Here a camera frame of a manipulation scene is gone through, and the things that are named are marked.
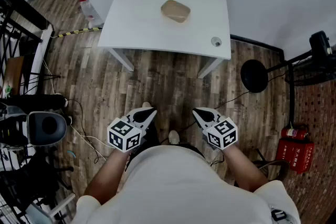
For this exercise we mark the red extinguisher box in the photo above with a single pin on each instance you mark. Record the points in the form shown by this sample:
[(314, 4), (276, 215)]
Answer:
[(295, 155)]

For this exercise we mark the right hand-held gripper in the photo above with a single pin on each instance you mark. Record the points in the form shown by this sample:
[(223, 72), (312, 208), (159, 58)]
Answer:
[(221, 133)]

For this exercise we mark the yellow black striped strip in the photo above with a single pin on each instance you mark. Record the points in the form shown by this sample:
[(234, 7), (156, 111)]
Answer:
[(76, 32)]

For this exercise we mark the black clip on shirt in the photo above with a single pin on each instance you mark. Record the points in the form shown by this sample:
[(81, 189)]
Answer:
[(278, 214)]

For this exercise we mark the brown round stool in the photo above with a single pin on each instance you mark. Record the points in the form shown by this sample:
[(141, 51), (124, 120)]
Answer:
[(275, 165)]

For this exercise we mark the white table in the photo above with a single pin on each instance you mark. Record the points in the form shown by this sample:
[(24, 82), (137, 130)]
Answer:
[(147, 21)]

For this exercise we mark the clear plastic bottle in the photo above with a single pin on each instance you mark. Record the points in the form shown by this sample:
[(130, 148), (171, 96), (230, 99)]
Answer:
[(88, 9)]

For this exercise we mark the person's white shoe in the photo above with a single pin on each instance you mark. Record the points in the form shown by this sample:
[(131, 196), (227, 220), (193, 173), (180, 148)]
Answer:
[(146, 105), (173, 137)]

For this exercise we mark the black metal rack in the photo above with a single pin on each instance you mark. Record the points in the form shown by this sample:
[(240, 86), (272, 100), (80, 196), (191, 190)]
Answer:
[(15, 23)]

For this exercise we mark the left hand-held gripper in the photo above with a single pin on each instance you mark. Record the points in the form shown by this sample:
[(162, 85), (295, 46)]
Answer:
[(123, 136)]

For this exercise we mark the person's left forearm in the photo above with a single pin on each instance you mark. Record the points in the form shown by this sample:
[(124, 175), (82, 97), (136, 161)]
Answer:
[(107, 175)]

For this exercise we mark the brown wooden board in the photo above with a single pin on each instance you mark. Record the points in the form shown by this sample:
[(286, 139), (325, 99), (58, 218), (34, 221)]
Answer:
[(14, 74)]

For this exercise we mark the red fire extinguisher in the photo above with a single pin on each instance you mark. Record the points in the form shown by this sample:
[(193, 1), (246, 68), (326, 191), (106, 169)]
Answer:
[(292, 132)]

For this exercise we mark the person's left white shoe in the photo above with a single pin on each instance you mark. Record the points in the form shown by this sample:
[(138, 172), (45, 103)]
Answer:
[(146, 105)]

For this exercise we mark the black stand fan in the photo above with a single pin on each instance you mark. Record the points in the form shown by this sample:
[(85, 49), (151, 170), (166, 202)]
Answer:
[(254, 76)]

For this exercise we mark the black stand frame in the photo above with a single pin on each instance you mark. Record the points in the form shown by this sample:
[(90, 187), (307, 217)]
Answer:
[(29, 186)]

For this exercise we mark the person's white shirt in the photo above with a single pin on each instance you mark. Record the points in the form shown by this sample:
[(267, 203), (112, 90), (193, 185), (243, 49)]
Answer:
[(178, 186)]

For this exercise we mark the person's right forearm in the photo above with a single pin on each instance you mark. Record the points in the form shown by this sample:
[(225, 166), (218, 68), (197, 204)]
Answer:
[(242, 168)]

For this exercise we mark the person's right white shoe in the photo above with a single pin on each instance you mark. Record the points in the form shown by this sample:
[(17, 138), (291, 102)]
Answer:
[(173, 137)]

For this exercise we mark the black cylinder roll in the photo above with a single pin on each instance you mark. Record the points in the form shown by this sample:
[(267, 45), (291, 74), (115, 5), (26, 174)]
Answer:
[(36, 102)]

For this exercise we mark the tan soft pouch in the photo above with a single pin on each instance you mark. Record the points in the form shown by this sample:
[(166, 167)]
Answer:
[(175, 11)]

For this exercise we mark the grey padded chair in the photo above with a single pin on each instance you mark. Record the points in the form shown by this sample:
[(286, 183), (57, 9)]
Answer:
[(47, 128)]

